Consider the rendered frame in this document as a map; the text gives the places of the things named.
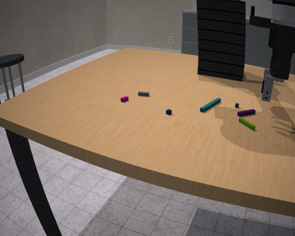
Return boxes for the purple rod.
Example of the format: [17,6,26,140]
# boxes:
[237,109,256,117]

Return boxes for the lime green rod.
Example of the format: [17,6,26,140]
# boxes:
[238,118,255,130]

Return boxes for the turquoise rod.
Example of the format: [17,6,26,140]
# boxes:
[200,98,221,113]

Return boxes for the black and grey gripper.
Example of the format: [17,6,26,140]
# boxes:
[249,4,295,102]

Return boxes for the small magenta block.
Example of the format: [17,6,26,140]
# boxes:
[120,96,128,102]

